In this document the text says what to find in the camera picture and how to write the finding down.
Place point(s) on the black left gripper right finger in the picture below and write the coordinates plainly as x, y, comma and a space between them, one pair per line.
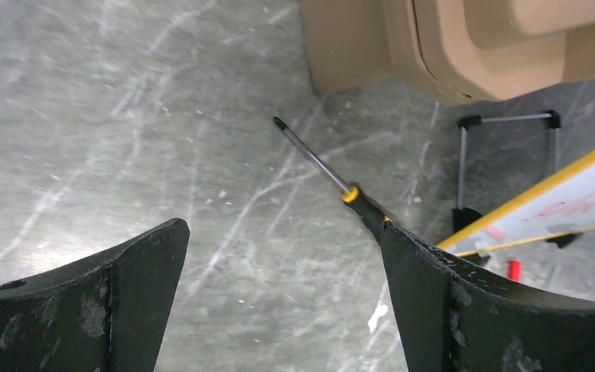
453, 315

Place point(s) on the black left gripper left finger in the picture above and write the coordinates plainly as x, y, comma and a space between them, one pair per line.
105, 312

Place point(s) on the red whiteboard marker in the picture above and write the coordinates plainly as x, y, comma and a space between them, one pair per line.
514, 270

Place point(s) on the yellow-framed whiteboard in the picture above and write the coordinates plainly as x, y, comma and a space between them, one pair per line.
558, 209

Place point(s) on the black orange screwdriver on table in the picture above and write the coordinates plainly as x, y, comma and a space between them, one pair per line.
371, 215

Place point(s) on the tan plastic toolbox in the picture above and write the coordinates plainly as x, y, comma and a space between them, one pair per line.
455, 51

